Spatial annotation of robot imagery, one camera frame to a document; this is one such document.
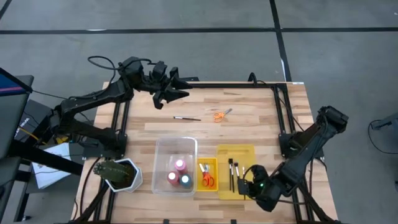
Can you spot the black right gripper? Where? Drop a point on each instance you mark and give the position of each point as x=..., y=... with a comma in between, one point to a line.
x=258, y=186

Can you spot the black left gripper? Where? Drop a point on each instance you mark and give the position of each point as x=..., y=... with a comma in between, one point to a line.
x=160, y=82

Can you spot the wide-headed black paintbrush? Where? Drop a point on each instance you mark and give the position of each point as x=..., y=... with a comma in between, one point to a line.
x=230, y=160

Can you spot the small orange scissors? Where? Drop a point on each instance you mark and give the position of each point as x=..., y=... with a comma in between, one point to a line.
x=224, y=114

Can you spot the dark blue paint bottle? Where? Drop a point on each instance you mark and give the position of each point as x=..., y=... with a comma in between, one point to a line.
x=185, y=180

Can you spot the pink paint bottle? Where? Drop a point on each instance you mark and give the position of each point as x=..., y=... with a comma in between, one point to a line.
x=180, y=165

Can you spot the red paint bottle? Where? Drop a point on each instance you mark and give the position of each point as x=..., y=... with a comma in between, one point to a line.
x=172, y=178

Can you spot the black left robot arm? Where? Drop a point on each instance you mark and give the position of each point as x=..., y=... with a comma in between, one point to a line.
x=93, y=99

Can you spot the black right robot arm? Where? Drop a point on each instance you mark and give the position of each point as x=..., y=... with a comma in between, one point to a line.
x=311, y=140

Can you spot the large translucent yellow bin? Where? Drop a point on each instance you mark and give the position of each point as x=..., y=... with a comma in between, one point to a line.
x=224, y=152

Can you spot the small yellow slotted basket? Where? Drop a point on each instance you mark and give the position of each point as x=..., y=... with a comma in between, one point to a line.
x=214, y=165

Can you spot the clear plastic bin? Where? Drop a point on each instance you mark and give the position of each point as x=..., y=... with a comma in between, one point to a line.
x=174, y=149

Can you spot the white hexagonal plant pot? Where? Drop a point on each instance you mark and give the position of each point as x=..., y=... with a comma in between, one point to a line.
x=136, y=182

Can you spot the green cactus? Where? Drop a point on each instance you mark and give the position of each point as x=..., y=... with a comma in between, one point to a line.
x=112, y=171

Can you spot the black equipment box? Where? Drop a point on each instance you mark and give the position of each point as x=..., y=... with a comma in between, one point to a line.
x=34, y=113

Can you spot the black metal support bar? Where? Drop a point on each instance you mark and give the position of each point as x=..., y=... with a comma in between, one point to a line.
x=46, y=158

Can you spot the white paper sheet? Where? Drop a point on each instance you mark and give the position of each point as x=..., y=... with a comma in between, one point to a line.
x=49, y=177

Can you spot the black computer monitor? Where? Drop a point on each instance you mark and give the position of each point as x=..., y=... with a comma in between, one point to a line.
x=12, y=118

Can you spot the dark grey desk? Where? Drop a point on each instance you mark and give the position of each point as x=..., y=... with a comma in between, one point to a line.
x=7, y=174

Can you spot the black aluminium table frame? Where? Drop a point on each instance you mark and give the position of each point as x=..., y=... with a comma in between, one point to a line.
x=233, y=85

